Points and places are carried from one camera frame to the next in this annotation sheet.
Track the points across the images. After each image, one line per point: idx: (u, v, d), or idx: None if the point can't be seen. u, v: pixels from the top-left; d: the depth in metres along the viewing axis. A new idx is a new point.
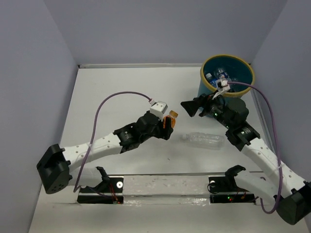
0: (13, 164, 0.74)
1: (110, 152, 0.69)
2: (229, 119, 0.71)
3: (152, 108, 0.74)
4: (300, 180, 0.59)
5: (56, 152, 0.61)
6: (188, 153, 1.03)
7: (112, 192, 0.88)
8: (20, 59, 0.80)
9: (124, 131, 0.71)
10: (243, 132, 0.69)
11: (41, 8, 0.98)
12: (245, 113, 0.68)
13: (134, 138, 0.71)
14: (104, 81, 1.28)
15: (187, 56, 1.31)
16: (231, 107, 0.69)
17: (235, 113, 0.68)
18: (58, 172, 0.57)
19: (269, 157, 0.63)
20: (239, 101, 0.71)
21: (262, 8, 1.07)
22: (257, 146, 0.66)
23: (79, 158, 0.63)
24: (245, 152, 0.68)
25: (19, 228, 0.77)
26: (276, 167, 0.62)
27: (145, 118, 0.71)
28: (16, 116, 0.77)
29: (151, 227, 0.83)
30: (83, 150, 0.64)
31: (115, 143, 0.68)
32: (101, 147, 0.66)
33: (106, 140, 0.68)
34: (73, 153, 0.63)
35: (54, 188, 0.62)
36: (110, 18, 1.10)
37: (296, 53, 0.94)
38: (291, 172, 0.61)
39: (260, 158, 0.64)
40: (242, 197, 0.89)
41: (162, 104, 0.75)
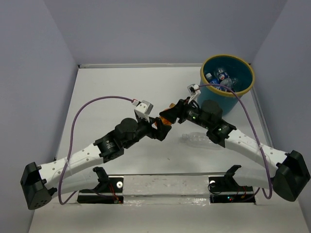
0: (12, 165, 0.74)
1: (92, 164, 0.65)
2: (206, 120, 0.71)
3: (136, 110, 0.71)
4: (281, 153, 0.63)
5: (33, 171, 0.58)
6: (188, 153, 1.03)
7: (113, 192, 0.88)
8: (20, 59, 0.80)
9: (105, 140, 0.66)
10: (221, 129, 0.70)
11: (40, 8, 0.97)
12: (218, 111, 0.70)
13: (115, 147, 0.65)
14: (104, 81, 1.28)
15: (187, 56, 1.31)
16: (206, 109, 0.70)
17: (211, 114, 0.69)
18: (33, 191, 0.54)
19: (249, 142, 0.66)
20: (212, 102, 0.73)
21: (262, 7, 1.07)
22: (235, 137, 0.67)
23: (56, 175, 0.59)
24: (228, 146, 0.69)
25: (19, 228, 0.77)
26: (256, 148, 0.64)
27: (121, 126, 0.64)
28: (17, 116, 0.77)
29: (151, 227, 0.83)
30: (60, 167, 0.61)
31: (95, 156, 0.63)
32: (80, 160, 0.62)
33: (85, 152, 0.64)
34: (50, 171, 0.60)
35: (37, 204, 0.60)
36: (110, 18, 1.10)
37: (296, 53, 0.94)
38: (271, 149, 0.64)
39: (241, 147, 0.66)
40: (242, 197, 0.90)
41: (145, 104, 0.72)
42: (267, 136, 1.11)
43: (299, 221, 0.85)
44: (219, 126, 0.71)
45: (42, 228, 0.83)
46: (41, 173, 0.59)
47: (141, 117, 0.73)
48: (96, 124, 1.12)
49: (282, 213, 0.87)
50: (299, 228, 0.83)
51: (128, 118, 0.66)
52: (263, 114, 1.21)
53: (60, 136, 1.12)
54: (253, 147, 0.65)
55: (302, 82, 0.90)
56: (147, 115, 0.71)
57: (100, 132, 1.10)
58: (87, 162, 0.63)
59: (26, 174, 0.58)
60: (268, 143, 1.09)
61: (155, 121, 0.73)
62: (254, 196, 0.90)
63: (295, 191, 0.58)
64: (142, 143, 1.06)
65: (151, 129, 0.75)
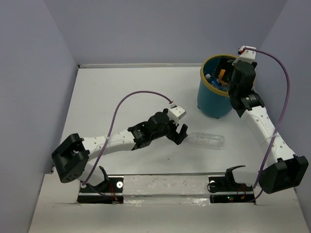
0: (12, 164, 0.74)
1: (123, 147, 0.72)
2: (235, 80, 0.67)
3: (170, 111, 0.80)
4: (289, 152, 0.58)
5: (75, 141, 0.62)
6: (189, 153, 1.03)
7: (112, 192, 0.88)
8: (20, 59, 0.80)
9: (136, 129, 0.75)
10: (248, 98, 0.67)
11: (41, 8, 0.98)
12: (250, 74, 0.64)
13: (146, 136, 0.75)
14: (104, 81, 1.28)
15: (187, 56, 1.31)
16: (238, 67, 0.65)
17: (240, 73, 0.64)
18: (77, 159, 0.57)
19: (266, 125, 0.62)
20: (250, 64, 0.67)
21: (262, 8, 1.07)
22: (257, 114, 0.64)
23: (97, 149, 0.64)
24: (244, 118, 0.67)
25: (19, 228, 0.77)
26: (270, 135, 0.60)
27: (156, 118, 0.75)
28: (17, 116, 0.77)
29: (151, 227, 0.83)
30: (101, 142, 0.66)
31: (130, 140, 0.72)
32: (117, 141, 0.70)
33: (121, 135, 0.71)
34: (92, 144, 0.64)
35: (68, 177, 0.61)
36: (111, 18, 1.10)
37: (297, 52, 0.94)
38: (283, 143, 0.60)
39: (257, 126, 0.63)
40: (242, 197, 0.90)
41: (181, 110, 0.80)
42: None
43: (299, 221, 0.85)
44: (247, 95, 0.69)
45: (42, 228, 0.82)
46: (84, 144, 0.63)
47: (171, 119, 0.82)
48: (96, 124, 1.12)
49: (282, 213, 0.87)
50: (298, 228, 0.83)
51: (159, 112, 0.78)
52: None
53: (60, 136, 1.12)
54: (267, 131, 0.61)
55: (303, 82, 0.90)
56: (179, 119, 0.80)
57: (100, 132, 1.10)
58: (123, 143, 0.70)
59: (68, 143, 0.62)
60: None
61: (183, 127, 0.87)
62: (254, 196, 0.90)
63: (275, 187, 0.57)
64: None
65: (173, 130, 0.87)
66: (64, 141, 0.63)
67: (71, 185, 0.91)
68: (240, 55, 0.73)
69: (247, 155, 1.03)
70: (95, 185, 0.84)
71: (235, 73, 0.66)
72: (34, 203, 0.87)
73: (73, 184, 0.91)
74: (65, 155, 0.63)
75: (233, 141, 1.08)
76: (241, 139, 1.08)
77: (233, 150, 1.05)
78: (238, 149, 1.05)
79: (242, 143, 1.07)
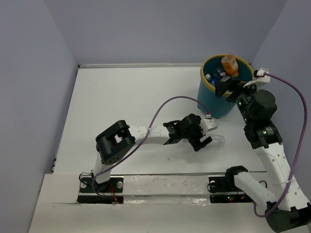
0: (12, 164, 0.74)
1: (158, 140, 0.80)
2: (252, 112, 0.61)
3: (203, 121, 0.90)
4: (304, 200, 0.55)
5: (123, 127, 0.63)
6: (189, 153, 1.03)
7: (112, 192, 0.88)
8: (20, 59, 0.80)
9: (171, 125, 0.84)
10: (265, 132, 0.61)
11: (41, 9, 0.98)
12: (271, 108, 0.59)
13: (178, 133, 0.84)
14: (104, 81, 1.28)
15: (188, 56, 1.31)
16: (258, 98, 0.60)
17: (260, 106, 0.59)
18: (125, 143, 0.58)
19: (282, 167, 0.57)
20: (269, 94, 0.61)
21: (262, 8, 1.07)
22: (273, 153, 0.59)
23: (141, 137, 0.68)
24: (258, 153, 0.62)
25: (19, 228, 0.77)
26: (285, 179, 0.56)
27: (190, 117, 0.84)
28: (17, 116, 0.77)
29: (151, 227, 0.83)
30: (144, 131, 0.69)
31: (165, 134, 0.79)
32: (156, 133, 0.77)
33: (158, 128, 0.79)
34: (136, 132, 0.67)
35: (110, 161, 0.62)
36: (111, 19, 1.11)
37: (298, 53, 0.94)
38: (298, 189, 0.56)
39: (272, 166, 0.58)
40: (242, 197, 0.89)
41: (213, 124, 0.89)
42: None
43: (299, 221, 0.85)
44: (263, 127, 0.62)
45: (42, 228, 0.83)
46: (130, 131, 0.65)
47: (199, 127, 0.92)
48: (96, 124, 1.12)
49: None
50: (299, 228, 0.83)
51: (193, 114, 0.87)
52: None
53: (60, 136, 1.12)
54: (283, 175, 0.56)
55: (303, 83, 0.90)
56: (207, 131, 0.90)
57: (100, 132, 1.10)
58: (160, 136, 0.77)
59: (116, 128, 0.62)
60: None
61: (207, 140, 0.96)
62: None
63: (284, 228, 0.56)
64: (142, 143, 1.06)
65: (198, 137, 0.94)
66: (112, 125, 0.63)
67: (71, 185, 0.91)
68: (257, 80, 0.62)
69: (247, 155, 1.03)
70: (99, 182, 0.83)
71: (255, 105, 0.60)
72: (34, 203, 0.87)
73: (73, 184, 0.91)
74: (109, 138, 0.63)
75: (234, 141, 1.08)
76: (241, 140, 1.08)
77: (233, 150, 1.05)
78: (238, 149, 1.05)
79: (242, 144, 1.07)
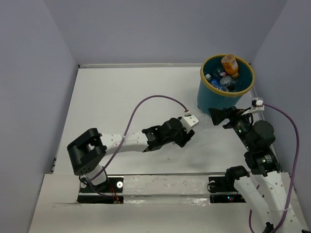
0: (12, 164, 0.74)
1: (136, 147, 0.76)
2: (252, 141, 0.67)
3: (184, 119, 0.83)
4: (299, 227, 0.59)
5: (94, 136, 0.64)
6: (189, 153, 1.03)
7: (113, 192, 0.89)
8: (20, 59, 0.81)
9: (151, 131, 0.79)
10: (264, 160, 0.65)
11: (41, 8, 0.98)
12: (269, 139, 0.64)
13: (158, 140, 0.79)
14: (104, 81, 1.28)
15: (188, 55, 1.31)
16: (257, 129, 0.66)
17: (259, 136, 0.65)
18: (94, 154, 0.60)
19: (280, 196, 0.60)
20: (269, 125, 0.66)
21: (262, 8, 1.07)
22: (271, 181, 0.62)
23: (114, 145, 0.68)
24: (258, 179, 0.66)
25: (19, 228, 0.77)
26: (282, 208, 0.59)
27: (170, 123, 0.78)
28: (16, 116, 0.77)
29: (151, 227, 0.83)
30: (117, 140, 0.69)
31: (144, 141, 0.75)
32: (132, 141, 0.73)
33: (136, 136, 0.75)
34: (109, 140, 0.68)
35: (81, 171, 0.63)
36: (111, 18, 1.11)
37: (298, 52, 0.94)
38: (294, 217, 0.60)
39: (270, 194, 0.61)
40: (242, 198, 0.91)
41: (194, 120, 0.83)
42: None
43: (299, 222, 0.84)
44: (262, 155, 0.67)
45: (42, 228, 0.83)
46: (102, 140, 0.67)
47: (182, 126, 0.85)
48: (96, 124, 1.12)
49: None
50: None
51: (175, 118, 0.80)
52: (263, 113, 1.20)
53: (60, 136, 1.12)
54: (280, 204, 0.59)
55: (303, 82, 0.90)
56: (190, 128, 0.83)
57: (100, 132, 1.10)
58: (137, 144, 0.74)
59: (86, 137, 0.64)
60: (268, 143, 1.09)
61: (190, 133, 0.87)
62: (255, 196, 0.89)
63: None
64: None
65: (184, 136, 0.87)
66: (84, 134, 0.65)
67: (71, 185, 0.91)
68: (255, 108, 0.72)
69: None
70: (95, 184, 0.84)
71: (254, 134, 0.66)
72: (34, 203, 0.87)
73: (73, 183, 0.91)
74: (81, 148, 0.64)
75: (234, 141, 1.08)
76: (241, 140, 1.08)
77: (233, 150, 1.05)
78: (238, 149, 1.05)
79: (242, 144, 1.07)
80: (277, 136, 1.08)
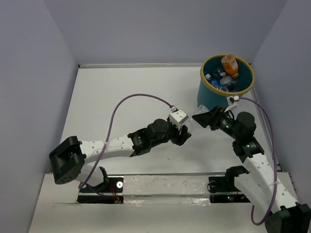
0: (12, 164, 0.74)
1: (121, 153, 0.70)
2: (238, 130, 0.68)
3: (171, 115, 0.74)
4: (292, 200, 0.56)
5: (73, 144, 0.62)
6: (189, 153, 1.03)
7: (113, 192, 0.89)
8: (20, 58, 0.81)
9: (137, 135, 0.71)
10: (249, 146, 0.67)
11: (40, 8, 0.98)
12: (251, 126, 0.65)
13: (145, 144, 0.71)
14: (104, 81, 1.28)
15: (188, 56, 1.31)
16: (240, 118, 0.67)
17: (242, 124, 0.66)
18: (72, 163, 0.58)
19: (268, 173, 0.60)
20: (250, 114, 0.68)
21: (262, 7, 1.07)
22: (257, 161, 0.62)
23: (95, 153, 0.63)
24: (247, 165, 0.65)
25: (19, 227, 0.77)
26: (271, 182, 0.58)
27: (154, 125, 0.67)
28: (16, 116, 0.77)
29: (151, 227, 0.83)
30: (99, 146, 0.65)
31: (129, 146, 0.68)
32: (115, 147, 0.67)
33: (120, 141, 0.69)
34: (90, 148, 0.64)
35: (63, 179, 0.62)
36: (111, 18, 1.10)
37: (298, 52, 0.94)
38: (285, 191, 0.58)
39: (258, 173, 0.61)
40: (242, 197, 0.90)
41: (182, 114, 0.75)
42: (266, 135, 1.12)
43: None
44: (248, 142, 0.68)
45: (41, 228, 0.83)
46: (82, 148, 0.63)
47: (172, 123, 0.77)
48: (96, 124, 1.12)
49: None
50: None
51: (160, 120, 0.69)
52: (263, 113, 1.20)
53: (60, 136, 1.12)
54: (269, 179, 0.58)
55: (303, 82, 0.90)
56: (180, 124, 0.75)
57: (100, 132, 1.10)
58: (121, 150, 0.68)
59: (65, 145, 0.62)
60: (268, 143, 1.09)
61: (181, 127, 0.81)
62: None
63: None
64: None
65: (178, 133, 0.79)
66: (64, 142, 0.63)
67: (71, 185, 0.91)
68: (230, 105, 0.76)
69: None
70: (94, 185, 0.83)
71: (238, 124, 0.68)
72: (34, 203, 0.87)
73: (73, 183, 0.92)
74: (62, 156, 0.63)
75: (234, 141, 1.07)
76: None
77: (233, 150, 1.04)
78: None
79: None
80: (277, 135, 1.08)
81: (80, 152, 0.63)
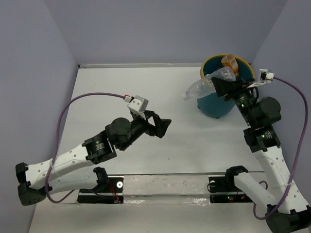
0: (13, 164, 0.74)
1: (80, 165, 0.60)
2: (255, 118, 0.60)
3: (129, 107, 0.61)
4: (303, 203, 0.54)
5: (20, 172, 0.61)
6: (189, 153, 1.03)
7: (113, 192, 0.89)
8: (21, 58, 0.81)
9: (95, 140, 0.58)
10: (264, 136, 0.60)
11: (40, 8, 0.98)
12: (276, 119, 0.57)
13: (106, 149, 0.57)
14: (104, 81, 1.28)
15: (188, 56, 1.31)
16: (264, 107, 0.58)
17: (265, 115, 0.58)
18: (20, 192, 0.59)
19: (282, 171, 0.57)
20: (276, 102, 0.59)
21: (262, 8, 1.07)
22: (272, 156, 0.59)
23: (41, 177, 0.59)
24: (257, 156, 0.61)
25: (19, 227, 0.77)
26: (285, 183, 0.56)
27: (113, 128, 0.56)
28: (16, 116, 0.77)
29: (151, 227, 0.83)
30: (45, 169, 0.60)
31: (81, 158, 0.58)
32: (66, 163, 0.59)
33: (72, 154, 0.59)
34: (36, 173, 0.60)
35: (31, 202, 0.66)
36: (110, 18, 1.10)
37: (298, 52, 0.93)
38: (298, 192, 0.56)
39: (271, 170, 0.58)
40: (242, 198, 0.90)
41: (140, 101, 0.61)
42: None
43: None
44: (263, 131, 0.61)
45: (41, 228, 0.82)
46: (26, 174, 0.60)
47: (136, 114, 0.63)
48: (96, 125, 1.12)
49: None
50: None
51: (120, 118, 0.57)
52: None
53: (60, 136, 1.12)
54: (283, 179, 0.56)
55: (303, 82, 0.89)
56: (143, 113, 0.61)
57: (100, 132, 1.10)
58: (72, 165, 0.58)
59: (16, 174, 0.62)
60: None
61: (151, 116, 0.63)
62: None
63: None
64: (142, 143, 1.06)
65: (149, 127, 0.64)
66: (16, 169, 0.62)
67: None
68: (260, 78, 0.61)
69: (248, 155, 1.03)
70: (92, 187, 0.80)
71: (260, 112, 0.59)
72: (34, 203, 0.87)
73: None
74: None
75: (234, 141, 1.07)
76: (241, 140, 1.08)
77: (233, 150, 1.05)
78: (238, 149, 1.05)
79: (243, 144, 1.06)
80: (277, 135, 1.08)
81: (24, 180, 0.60)
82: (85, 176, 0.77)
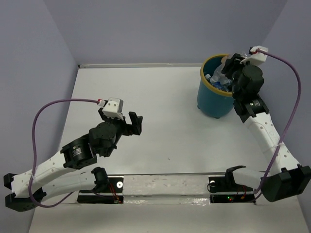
0: (12, 163, 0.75)
1: (62, 173, 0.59)
2: (241, 87, 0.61)
3: (105, 111, 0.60)
4: (294, 162, 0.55)
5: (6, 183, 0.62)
6: (189, 153, 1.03)
7: (113, 192, 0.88)
8: (20, 59, 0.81)
9: (74, 144, 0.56)
10: (252, 104, 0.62)
11: (40, 8, 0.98)
12: (258, 82, 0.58)
13: (87, 155, 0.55)
14: (104, 81, 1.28)
15: (188, 56, 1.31)
16: (247, 72, 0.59)
17: (249, 79, 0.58)
18: (7, 203, 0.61)
19: (271, 133, 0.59)
20: (258, 69, 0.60)
21: (262, 7, 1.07)
22: (261, 121, 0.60)
23: (24, 187, 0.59)
24: (247, 124, 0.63)
25: (18, 227, 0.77)
26: (274, 144, 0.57)
27: (96, 131, 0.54)
28: (16, 116, 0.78)
29: (151, 227, 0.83)
30: (27, 179, 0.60)
31: (60, 166, 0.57)
32: (46, 172, 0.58)
33: (51, 162, 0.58)
34: (20, 183, 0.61)
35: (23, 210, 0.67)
36: (110, 18, 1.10)
37: (298, 52, 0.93)
38: (287, 153, 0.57)
39: (261, 133, 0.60)
40: (242, 197, 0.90)
41: (115, 102, 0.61)
42: None
43: (298, 222, 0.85)
44: (251, 100, 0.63)
45: (41, 228, 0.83)
46: (12, 186, 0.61)
47: (112, 117, 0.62)
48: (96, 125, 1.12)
49: (283, 213, 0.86)
50: (299, 228, 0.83)
51: (103, 123, 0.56)
52: None
53: (61, 136, 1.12)
54: (272, 140, 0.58)
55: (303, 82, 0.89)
56: (121, 113, 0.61)
57: None
58: (52, 173, 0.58)
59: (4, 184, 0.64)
60: None
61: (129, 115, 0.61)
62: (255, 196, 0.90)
63: (278, 197, 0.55)
64: (142, 143, 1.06)
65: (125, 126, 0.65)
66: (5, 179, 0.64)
67: None
68: (252, 55, 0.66)
69: (248, 155, 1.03)
70: (91, 189, 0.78)
71: (243, 79, 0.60)
72: None
73: None
74: None
75: (233, 141, 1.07)
76: (241, 140, 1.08)
77: (233, 149, 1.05)
78: (238, 149, 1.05)
79: (243, 143, 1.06)
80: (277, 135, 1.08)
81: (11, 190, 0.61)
82: (81, 178, 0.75)
